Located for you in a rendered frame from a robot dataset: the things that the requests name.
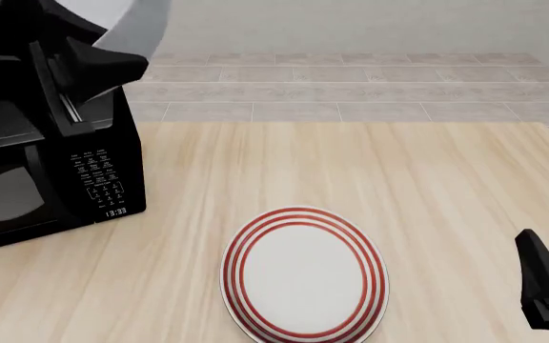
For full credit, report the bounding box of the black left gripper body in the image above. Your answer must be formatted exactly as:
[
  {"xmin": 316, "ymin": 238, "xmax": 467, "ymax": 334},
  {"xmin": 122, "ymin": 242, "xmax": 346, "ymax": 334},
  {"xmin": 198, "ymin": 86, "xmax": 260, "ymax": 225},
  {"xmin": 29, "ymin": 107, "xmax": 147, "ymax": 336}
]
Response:
[{"xmin": 28, "ymin": 40, "xmax": 96, "ymax": 139}]

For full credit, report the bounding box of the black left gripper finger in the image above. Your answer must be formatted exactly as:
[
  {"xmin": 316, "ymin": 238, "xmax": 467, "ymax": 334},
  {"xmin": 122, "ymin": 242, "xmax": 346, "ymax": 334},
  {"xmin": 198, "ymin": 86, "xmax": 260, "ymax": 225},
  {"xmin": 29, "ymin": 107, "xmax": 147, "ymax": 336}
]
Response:
[
  {"xmin": 66, "ymin": 36, "xmax": 151, "ymax": 107},
  {"xmin": 40, "ymin": 0, "xmax": 110, "ymax": 46}
]

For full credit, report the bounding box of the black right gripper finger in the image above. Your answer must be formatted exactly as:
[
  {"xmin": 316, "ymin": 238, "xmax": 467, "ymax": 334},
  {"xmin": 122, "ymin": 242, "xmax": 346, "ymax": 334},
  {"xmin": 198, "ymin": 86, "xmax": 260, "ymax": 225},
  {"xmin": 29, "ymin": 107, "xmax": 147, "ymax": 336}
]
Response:
[{"xmin": 515, "ymin": 229, "xmax": 549, "ymax": 302}]

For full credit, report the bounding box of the white plate with red rings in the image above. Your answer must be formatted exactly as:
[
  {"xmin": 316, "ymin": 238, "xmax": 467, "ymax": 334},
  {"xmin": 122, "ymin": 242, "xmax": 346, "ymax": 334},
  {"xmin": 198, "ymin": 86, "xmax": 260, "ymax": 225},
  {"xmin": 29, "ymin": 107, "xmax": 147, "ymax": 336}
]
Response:
[{"xmin": 219, "ymin": 205, "xmax": 391, "ymax": 343}]

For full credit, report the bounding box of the black microwave oven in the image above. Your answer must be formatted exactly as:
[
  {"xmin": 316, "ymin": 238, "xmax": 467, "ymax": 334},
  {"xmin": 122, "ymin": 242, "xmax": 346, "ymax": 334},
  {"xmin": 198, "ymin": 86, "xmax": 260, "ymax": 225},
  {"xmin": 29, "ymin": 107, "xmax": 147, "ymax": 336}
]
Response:
[{"xmin": 0, "ymin": 83, "xmax": 149, "ymax": 255}]

